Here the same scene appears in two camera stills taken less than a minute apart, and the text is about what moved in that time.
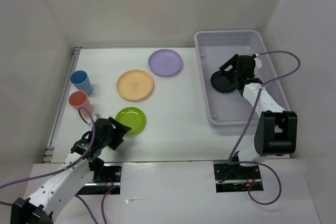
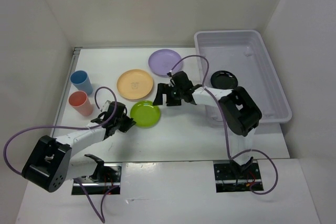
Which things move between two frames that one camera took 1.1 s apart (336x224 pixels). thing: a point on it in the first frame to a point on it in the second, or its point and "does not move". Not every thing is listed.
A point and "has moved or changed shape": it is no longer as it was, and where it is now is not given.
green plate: x=133 y=117 has moved or changed shape
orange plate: x=134 y=84 does not move
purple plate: x=165 y=62 does not move
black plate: x=222 y=82 does not move
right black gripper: x=233 y=61 to x=164 y=88
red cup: x=79 y=99 does not move
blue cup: x=80 y=80 does not move
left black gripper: x=119 y=130 to x=129 y=123
